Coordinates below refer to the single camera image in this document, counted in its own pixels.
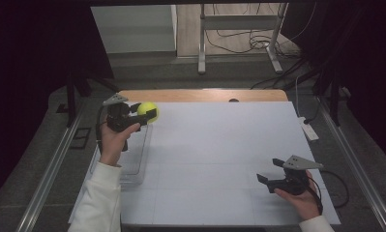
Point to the yellow tennis ball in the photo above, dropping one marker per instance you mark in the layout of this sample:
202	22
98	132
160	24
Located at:
146	109

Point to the white power strip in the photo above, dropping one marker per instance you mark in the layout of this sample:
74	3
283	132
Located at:
308	129

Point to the person's right hand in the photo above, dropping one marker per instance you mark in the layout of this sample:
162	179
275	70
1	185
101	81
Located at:
302	201

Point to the wooden table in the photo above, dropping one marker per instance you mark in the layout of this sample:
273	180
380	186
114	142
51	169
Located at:
200	95

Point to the grey metal stand frame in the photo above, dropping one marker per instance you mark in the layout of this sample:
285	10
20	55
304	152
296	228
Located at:
239	22

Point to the black floor bracket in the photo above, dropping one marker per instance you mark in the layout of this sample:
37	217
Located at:
80	138

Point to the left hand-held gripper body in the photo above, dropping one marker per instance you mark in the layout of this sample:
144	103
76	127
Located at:
119	116

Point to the clear plastic container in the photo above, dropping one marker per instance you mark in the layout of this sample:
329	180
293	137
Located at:
139	151

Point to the black tripod stand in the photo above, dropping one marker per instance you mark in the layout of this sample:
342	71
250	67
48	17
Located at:
74	90
334	96

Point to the white cabinet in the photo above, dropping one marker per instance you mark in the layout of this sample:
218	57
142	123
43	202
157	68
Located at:
135	29

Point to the metal floor rail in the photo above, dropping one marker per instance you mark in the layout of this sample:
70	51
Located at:
355	167
48	174

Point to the person's left hand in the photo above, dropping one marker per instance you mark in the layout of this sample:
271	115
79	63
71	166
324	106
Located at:
113	141

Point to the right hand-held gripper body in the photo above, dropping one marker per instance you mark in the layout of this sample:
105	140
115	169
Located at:
293	175

